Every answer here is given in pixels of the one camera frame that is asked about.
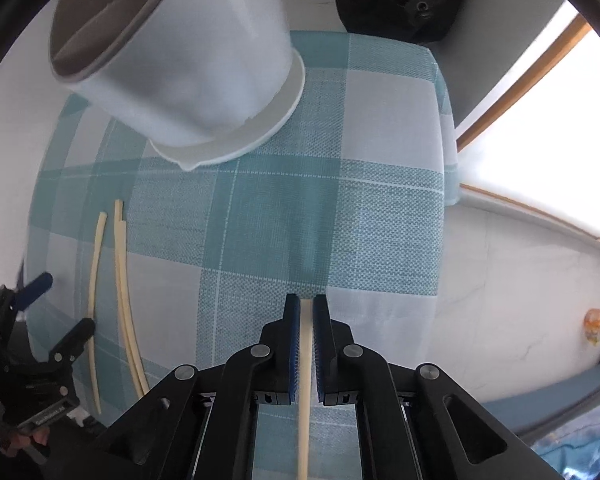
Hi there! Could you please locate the white utensil holder cup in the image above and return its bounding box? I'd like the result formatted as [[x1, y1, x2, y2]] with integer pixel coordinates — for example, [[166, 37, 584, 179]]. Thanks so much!
[[50, 0, 306, 171]]

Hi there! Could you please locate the orange sticker on wall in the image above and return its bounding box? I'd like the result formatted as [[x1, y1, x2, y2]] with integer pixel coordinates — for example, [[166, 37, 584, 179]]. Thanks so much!
[[583, 308, 600, 346]]

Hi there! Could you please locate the person's left hand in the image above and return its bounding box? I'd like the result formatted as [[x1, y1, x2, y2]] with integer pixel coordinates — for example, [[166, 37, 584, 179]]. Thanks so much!
[[1, 427, 50, 457]]

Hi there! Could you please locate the teal white checked tablecloth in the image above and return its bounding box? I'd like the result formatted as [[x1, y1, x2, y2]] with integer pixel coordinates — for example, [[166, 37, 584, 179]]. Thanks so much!
[[23, 29, 462, 480]]

